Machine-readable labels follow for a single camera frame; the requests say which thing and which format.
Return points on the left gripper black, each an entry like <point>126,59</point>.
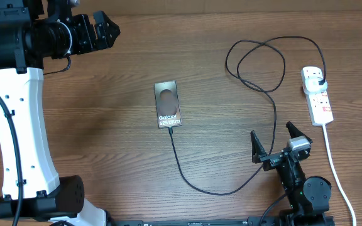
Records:
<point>82,24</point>

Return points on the white charger plug adapter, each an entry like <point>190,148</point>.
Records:
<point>312,86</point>

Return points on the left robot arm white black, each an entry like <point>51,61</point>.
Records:
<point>31,31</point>

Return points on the white power strip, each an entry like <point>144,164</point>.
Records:
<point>318,104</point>

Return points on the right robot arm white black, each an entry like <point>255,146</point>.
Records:
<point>306,199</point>

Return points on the Galaxy smartphone with bronze screen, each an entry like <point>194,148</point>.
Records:
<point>167,104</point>

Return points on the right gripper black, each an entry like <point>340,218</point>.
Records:
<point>271,159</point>

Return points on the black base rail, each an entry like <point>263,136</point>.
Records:
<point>193,223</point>

